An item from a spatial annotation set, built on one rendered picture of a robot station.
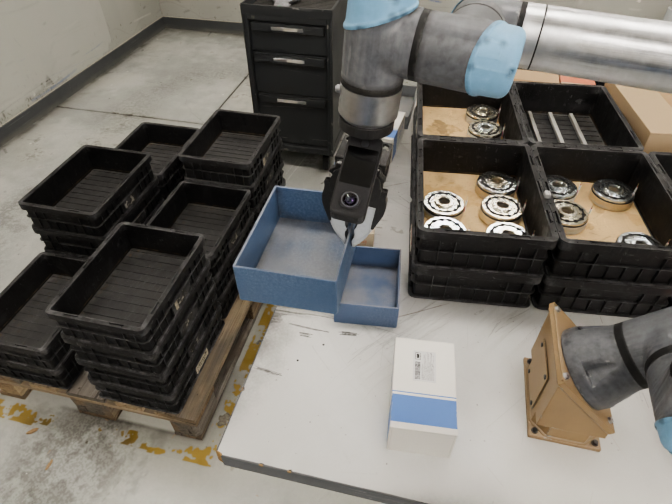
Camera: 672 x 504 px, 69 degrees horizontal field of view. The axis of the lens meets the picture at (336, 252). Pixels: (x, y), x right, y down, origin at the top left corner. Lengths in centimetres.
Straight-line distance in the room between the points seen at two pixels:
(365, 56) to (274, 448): 73
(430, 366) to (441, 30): 65
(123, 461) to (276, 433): 95
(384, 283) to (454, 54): 80
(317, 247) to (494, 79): 40
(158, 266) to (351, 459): 97
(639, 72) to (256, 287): 55
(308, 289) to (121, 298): 102
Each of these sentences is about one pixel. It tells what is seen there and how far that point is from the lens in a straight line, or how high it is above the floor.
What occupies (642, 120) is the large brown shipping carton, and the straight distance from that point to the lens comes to 177.
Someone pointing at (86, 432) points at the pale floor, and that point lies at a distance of 200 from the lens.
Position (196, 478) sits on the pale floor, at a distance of 180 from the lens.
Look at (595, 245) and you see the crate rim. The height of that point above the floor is 93.
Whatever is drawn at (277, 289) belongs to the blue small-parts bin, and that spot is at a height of 110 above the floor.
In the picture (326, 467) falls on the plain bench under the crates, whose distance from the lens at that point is 99.
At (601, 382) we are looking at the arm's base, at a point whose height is 89.
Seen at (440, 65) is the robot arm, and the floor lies 141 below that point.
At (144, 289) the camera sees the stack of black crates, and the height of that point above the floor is 49.
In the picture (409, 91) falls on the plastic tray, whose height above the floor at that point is 73.
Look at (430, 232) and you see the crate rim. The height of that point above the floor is 93.
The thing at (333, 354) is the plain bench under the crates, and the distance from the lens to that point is 111.
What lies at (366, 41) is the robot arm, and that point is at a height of 142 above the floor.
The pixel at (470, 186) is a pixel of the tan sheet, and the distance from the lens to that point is 140.
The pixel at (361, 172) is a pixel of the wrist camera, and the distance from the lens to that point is 62.
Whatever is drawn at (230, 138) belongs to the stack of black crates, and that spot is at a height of 49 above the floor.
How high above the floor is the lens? 162
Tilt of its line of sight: 43 degrees down
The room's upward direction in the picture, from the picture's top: straight up
